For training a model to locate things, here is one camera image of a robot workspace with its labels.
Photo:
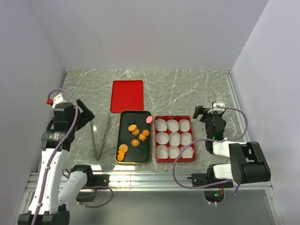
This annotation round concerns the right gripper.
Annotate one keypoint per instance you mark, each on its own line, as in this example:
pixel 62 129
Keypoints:
pixel 214 113

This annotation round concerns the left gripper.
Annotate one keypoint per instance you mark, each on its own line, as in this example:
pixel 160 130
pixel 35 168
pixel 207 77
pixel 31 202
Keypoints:
pixel 85 116

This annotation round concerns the metal tongs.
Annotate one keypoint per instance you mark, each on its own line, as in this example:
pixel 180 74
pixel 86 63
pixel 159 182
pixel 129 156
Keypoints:
pixel 98 139

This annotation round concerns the round dotted orange cookie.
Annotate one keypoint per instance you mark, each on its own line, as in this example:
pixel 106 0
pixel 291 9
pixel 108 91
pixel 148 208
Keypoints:
pixel 132 128

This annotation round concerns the orange flower cookie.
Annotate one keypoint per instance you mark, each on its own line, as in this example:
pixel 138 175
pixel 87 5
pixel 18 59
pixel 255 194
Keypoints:
pixel 142 137

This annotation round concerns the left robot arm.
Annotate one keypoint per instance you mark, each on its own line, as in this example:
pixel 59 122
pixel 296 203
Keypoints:
pixel 51 204

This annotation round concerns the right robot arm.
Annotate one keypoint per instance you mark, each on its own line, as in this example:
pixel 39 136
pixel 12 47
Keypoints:
pixel 247 163

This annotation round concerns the white paper cup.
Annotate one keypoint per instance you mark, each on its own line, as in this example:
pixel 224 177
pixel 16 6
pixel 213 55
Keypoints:
pixel 173 125
pixel 184 125
pixel 162 152
pixel 162 138
pixel 185 138
pixel 161 125
pixel 173 152
pixel 174 139
pixel 188 152

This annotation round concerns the red cookie box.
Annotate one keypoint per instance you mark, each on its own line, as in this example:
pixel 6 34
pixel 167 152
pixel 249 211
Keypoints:
pixel 166 118

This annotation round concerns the red box lid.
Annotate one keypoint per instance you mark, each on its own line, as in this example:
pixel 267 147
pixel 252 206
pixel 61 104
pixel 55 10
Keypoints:
pixel 127 95

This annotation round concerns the round dotted biscuit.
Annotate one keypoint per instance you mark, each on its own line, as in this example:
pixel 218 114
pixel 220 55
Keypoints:
pixel 123 148

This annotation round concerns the pink macaron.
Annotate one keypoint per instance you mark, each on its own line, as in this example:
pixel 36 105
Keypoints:
pixel 149 119

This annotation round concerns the orange fish cookie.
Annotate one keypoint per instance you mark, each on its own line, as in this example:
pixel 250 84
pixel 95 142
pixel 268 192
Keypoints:
pixel 120 156

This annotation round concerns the black gold-rimmed tray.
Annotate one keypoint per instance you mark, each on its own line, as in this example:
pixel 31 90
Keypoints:
pixel 142 153

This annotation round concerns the aluminium right rail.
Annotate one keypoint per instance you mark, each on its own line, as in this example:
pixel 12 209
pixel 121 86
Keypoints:
pixel 234 100

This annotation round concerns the aluminium rail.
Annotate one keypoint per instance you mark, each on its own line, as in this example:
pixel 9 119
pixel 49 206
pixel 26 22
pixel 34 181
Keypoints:
pixel 234 100
pixel 149 181

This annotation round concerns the aluminium front rail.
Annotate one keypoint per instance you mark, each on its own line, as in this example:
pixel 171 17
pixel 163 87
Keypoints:
pixel 149 181

